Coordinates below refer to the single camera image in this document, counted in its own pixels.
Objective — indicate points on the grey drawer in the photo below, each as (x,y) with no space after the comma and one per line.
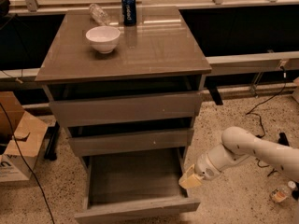
(126,109)
(128,142)
(133,185)

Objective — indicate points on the white ceramic bowl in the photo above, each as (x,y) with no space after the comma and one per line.
(104,38)

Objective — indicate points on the black stand leg left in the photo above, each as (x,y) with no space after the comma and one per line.
(51,142)

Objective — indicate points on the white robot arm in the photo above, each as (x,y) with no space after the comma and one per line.
(237,145)

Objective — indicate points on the grey middle drawer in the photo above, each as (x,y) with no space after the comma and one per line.
(128,142)

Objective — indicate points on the cardboard box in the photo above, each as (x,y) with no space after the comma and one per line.
(21,135)

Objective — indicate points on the clear plastic bottle on cabinet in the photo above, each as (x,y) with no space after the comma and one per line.
(99,15)

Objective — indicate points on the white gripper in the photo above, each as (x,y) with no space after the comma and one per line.
(206,167)

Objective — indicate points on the small bottle on floor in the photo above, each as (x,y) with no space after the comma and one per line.
(282,192)

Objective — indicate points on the blue pepsi can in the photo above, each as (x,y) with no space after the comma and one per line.
(129,12)

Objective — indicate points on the metal window rail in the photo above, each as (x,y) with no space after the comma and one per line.
(122,64)

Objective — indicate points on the grey bottom drawer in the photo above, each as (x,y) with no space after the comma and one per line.
(133,185)

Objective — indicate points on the grey top drawer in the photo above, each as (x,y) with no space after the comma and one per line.
(126,109)

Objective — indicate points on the grey drawer cabinet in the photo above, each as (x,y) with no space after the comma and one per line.
(157,29)

